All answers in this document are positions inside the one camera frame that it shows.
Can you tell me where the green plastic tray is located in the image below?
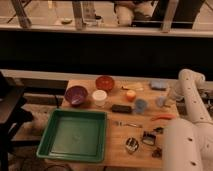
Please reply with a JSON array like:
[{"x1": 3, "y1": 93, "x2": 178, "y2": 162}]
[{"x1": 37, "y1": 109, "x2": 107, "y2": 163}]

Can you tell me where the black chair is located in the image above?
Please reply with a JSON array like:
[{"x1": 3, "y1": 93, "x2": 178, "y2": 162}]
[{"x1": 0, "y1": 72, "x2": 36, "y2": 171}]

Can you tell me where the purple bowl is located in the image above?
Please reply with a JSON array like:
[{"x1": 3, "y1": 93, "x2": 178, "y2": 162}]
[{"x1": 65, "y1": 85, "x2": 88, "y2": 106}]

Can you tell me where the white lidded container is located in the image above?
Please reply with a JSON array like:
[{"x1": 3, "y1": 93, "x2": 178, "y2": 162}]
[{"x1": 92, "y1": 90, "x2": 107, "y2": 106}]

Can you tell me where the beige food piece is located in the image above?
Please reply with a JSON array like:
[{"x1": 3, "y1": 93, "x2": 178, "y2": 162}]
[{"x1": 121, "y1": 83, "x2": 143, "y2": 91}]

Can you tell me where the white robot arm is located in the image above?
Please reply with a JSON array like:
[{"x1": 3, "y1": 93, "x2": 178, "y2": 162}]
[{"x1": 162, "y1": 69, "x2": 213, "y2": 171}]

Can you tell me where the orange handled tool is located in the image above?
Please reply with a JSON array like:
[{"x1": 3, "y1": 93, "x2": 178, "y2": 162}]
[{"x1": 150, "y1": 114, "x2": 175, "y2": 121}]

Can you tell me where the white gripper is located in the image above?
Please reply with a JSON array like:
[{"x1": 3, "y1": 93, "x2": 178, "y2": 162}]
[{"x1": 166, "y1": 83, "x2": 183, "y2": 107}]

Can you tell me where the black rectangular block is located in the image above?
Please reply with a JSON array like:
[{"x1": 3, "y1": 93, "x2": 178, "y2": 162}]
[{"x1": 111, "y1": 104, "x2": 132, "y2": 113}]

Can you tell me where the red bowl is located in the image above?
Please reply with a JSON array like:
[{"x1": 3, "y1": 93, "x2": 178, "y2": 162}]
[{"x1": 95, "y1": 75, "x2": 115, "y2": 91}]

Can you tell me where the orange fruit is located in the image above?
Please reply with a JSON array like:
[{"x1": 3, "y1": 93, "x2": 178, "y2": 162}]
[{"x1": 126, "y1": 90, "x2": 136, "y2": 102}]

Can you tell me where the small blue towel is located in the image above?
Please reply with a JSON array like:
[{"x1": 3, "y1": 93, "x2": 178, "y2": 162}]
[{"x1": 156, "y1": 96, "x2": 166, "y2": 107}]

